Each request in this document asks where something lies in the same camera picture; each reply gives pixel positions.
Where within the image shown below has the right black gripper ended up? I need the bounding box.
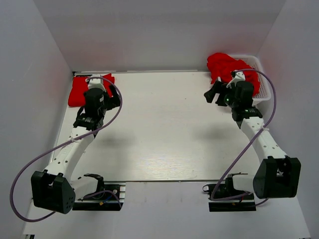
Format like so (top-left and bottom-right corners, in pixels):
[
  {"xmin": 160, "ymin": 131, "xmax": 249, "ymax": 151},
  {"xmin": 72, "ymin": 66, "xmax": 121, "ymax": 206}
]
[{"xmin": 204, "ymin": 81, "xmax": 239, "ymax": 109}]

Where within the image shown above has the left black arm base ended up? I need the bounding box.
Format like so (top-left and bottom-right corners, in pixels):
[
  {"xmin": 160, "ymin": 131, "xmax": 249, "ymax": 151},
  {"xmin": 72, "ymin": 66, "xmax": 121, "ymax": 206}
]
[{"xmin": 72, "ymin": 182, "xmax": 126, "ymax": 212}]

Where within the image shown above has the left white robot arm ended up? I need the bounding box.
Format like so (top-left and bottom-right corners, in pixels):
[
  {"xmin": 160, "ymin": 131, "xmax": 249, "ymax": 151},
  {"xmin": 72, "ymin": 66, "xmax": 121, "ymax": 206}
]
[{"xmin": 31, "ymin": 85, "xmax": 121, "ymax": 214}]

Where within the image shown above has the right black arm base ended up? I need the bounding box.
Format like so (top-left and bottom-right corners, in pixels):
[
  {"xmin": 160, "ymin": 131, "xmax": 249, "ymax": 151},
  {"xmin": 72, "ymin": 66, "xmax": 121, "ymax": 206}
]
[{"xmin": 202, "ymin": 183, "xmax": 256, "ymax": 212}]

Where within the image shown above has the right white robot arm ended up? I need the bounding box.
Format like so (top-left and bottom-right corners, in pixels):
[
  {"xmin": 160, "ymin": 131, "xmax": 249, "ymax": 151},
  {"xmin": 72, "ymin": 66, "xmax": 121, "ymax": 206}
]
[{"xmin": 204, "ymin": 81, "xmax": 301, "ymax": 201}]

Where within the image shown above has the folded red t shirt stack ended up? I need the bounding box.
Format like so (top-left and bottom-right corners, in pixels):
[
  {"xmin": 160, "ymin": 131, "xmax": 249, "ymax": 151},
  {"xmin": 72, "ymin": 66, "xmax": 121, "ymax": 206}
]
[{"xmin": 68, "ymin": 73, "xmax": 115, "ymax": 107}]

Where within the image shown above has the white plastic basket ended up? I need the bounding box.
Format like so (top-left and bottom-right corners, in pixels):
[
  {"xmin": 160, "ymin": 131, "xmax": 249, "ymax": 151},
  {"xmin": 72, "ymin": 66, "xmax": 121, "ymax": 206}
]
[{"xmin": 230, "ymin": 54, "xmax": 272, "ymax": 106}]

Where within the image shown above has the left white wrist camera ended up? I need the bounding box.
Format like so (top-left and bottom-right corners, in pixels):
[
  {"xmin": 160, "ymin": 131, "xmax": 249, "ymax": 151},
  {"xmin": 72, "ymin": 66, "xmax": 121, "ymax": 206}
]
[{"xmin": 85, "ymin": 74, "xmax": 106, "ymax": 92}]

